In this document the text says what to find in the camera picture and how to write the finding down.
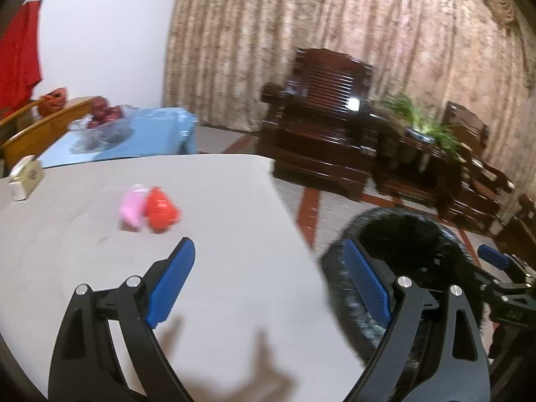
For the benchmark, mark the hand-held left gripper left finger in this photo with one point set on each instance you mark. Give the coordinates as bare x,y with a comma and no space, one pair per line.
171,284

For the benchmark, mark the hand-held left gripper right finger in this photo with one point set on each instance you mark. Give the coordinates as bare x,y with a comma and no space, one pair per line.
366,278

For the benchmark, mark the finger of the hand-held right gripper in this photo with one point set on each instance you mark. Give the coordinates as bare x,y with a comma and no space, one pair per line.
494,255

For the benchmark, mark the black trash bin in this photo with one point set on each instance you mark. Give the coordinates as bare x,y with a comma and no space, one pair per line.
418,234

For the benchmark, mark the dark wooden armchair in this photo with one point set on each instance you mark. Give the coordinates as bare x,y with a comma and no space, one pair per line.
318,134
473,201
519,226

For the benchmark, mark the red plastic object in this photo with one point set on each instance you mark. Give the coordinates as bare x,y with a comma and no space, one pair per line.
161,211

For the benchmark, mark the pink plastic object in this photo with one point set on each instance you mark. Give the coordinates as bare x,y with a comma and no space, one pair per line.
132,209

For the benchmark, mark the dark wooden coffee table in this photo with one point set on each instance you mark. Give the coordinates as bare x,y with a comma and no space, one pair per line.
402,167

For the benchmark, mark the light blue tablecloth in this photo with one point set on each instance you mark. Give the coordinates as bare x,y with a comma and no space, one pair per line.
159,130

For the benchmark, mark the glass fruit bowl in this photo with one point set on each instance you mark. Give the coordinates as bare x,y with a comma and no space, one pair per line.
104,138

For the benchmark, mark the green potted plant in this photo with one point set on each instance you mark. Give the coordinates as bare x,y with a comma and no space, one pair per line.
402,106

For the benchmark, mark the tissue box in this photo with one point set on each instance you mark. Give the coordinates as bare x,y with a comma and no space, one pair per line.
29,178

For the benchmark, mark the red apple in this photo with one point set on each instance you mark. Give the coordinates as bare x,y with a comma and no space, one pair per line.
93,123
100,104
113,114

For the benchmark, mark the wooden cabinet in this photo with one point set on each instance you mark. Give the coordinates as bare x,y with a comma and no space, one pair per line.
37,134

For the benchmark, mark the orange plastic bag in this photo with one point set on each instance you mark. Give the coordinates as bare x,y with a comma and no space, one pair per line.
52,100

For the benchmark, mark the red cloth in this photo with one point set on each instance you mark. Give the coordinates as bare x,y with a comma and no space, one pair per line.
19,58

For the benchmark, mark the beige patterned curtain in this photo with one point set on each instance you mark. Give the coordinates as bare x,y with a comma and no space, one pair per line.
293,8

